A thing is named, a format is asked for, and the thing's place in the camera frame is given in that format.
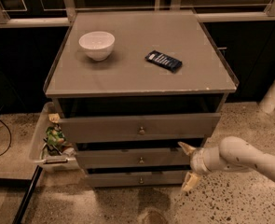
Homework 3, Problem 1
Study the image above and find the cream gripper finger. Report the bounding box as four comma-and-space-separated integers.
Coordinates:
178, 142, 196, 157
182, 171, 201, 192

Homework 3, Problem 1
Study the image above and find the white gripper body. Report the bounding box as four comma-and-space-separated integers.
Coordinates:
190, 147, 219, 175

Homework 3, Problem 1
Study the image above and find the grey drawer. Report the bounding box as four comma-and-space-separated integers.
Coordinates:
87, 170, 186, 188
76, 147, 190, 169
59, 113, 220, 143

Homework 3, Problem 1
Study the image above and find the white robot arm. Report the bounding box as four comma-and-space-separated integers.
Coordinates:
178, 136, 275, 192

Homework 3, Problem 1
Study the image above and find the grey top drawer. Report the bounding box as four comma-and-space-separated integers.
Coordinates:
59, 113, 220, 143

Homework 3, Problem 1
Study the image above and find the grey bottom drawer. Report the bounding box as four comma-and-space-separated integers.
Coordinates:
87, 170, 186, 188

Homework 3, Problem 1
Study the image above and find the grey drawer cabinet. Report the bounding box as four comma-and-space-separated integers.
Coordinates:
44, 11, 238, 175

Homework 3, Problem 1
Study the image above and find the dark blue snack packet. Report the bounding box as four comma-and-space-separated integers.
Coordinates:
145, 50, 183, 73

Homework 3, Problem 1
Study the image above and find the green snack bag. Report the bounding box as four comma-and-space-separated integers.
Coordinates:
46, 127, 65, 147

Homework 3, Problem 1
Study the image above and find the white ceramic bowl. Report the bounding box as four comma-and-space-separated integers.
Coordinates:
78, 31, 115, 61

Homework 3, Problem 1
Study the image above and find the white metal railing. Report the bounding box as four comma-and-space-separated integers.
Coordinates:
0, 0, 275, 28

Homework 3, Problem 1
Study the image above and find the black metal bar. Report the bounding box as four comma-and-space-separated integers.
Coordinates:
12, 166, 43, 224

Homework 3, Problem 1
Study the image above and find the black cable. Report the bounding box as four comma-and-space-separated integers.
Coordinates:
0, 113, 13, 162

